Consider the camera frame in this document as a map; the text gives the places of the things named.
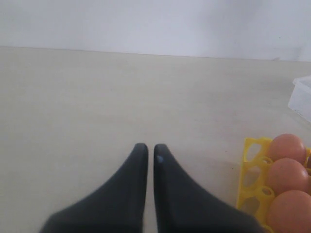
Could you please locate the yellow plastic egg tray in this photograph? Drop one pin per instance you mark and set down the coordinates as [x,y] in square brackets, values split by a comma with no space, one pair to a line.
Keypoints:
[252,186]

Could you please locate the clear plastic container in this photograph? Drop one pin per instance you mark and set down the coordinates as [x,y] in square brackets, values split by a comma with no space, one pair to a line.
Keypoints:
[300,100]

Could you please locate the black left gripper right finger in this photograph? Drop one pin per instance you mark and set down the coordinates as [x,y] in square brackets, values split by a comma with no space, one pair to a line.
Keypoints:
[183,206]

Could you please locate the brown egg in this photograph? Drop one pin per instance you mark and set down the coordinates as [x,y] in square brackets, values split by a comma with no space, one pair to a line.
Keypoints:
[285,175]
[290,212]

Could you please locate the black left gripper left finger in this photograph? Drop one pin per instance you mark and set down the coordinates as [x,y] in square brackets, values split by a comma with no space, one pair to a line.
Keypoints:
[115,207]

